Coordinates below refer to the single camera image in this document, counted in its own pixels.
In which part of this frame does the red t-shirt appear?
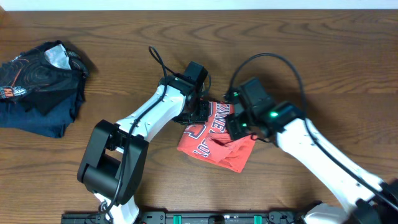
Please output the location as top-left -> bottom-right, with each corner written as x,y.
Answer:
177,101 -> 256,173

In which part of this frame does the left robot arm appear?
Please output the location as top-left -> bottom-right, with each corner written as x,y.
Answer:
62,62 -> 209,223

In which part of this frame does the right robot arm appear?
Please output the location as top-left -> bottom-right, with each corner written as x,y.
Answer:
224,78 -> 397,223

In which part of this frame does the black graphic t-shirt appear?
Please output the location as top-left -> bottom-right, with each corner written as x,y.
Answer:
1,40 -> 90,115

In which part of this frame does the navy blue folded garment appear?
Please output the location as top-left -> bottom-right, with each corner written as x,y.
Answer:
1,93 -> 85,138

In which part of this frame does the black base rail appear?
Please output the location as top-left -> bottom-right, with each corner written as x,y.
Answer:
60,211 -> 304,224

